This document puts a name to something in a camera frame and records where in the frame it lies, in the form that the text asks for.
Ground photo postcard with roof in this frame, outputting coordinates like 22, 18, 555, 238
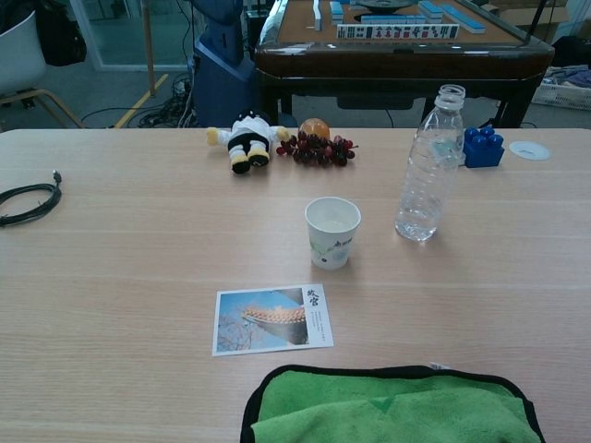
211, 282, 334, 357

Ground clear plastic water bottle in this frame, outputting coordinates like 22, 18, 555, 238
393, 83, 465, 243

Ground white plastic basket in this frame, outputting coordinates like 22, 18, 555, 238
530, 68, 591, 111

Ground white paper cup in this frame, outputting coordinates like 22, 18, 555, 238
304, 197, 362, 270

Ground green cloth black trim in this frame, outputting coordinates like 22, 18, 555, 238
239, 364, 547, 443

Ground plush doll black hair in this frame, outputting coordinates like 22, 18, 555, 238
206, 109, 290, 176

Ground tangled black floor cables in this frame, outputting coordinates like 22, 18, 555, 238
82, 73, 204, 129

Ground wooden pole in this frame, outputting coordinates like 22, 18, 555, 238
141, 0, 157, 97

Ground white chair wooden legs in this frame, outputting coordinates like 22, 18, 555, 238
0, 8, 87, 133

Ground coiled black cable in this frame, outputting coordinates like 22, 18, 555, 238
0, 169, 64, 227

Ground dark red grape bunch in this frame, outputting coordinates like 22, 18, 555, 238
275, 131, 359, 168

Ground blue toy building block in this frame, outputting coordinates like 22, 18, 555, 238
463, 126, 505, 169

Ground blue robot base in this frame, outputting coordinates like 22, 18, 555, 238
191, 0, 259, 128

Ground dark brown mahjong table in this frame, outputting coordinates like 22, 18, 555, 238
253, 0, 555, 130

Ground face-up mahjong tile row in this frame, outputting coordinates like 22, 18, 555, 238
336, 23, 461, 41

